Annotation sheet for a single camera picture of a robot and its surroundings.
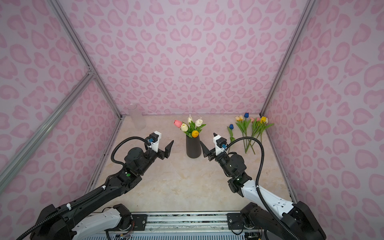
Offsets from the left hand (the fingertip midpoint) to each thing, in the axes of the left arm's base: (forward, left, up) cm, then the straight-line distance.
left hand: (165, 135), depth 73 cm
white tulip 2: (+4, -16, +4) cm, 17 cm away
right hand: (-2, -20, 0) cm, 21 cm away
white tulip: (+11, -12, 0) cm, 16 cm away
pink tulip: (+5, -6, +2) cm, 8 cm away
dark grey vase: (+6, -13, -20) cm, 25 cm away
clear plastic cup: (+30, +27, -17) cm, 43 cm away
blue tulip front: (+26, -41, -26) cm, 55 cm away
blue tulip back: (+37, -55, -26) cm, 71 cm away
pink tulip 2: (+25, -59, -27) cm, 69 cm away
